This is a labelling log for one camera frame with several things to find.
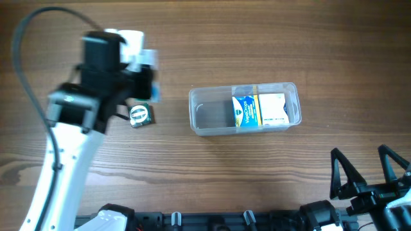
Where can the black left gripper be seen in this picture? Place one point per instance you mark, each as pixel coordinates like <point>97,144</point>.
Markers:
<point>141,85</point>

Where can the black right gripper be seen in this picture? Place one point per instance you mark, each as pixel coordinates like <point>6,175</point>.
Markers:
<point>371,191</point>

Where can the white green Panadol box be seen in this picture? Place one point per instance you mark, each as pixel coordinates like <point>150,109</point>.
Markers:
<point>156,92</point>

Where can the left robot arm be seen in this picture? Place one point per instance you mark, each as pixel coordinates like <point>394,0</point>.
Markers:
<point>115,67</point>

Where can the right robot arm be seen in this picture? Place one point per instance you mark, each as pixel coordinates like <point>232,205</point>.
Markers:
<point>388,204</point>

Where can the clear plastic container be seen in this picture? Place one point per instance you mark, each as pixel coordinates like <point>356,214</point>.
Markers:
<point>211,110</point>

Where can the green Zam-Buk tin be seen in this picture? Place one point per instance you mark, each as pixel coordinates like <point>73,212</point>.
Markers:
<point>140,115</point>

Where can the white medicine box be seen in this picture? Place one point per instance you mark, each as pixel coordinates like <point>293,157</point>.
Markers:
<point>273,109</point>

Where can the blue VapoDrops box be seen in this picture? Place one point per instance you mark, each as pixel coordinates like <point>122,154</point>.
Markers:
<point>246,111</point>

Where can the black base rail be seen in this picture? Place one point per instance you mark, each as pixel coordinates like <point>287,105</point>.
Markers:
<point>320,215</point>

